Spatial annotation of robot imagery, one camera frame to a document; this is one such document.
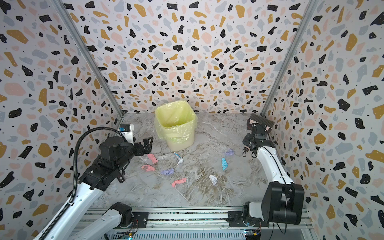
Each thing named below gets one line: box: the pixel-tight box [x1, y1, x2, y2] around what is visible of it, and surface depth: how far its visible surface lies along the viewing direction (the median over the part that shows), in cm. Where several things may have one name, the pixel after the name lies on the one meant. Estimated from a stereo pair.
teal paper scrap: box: [221, 156, 229, 171], surface depth 97 cm
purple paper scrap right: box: [225, 148, 235, 156], surface depth 100 cm
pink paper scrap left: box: [141, 164, 156, 172], surface depth 94 cm
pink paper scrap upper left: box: [147, 153, 158, 164], surface depth 97 cm
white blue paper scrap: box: [174, 152, 184, 166], surface depth 97 cm
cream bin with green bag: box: [154, 100, 198, 152], surface depth 89 cm
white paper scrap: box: [209, 174, 218, 186], surface depth 89 cm
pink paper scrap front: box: [171, 177, 187, 188], surface depth 87 cm
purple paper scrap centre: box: [160, 168, 175, 175], surface depth 92 cm
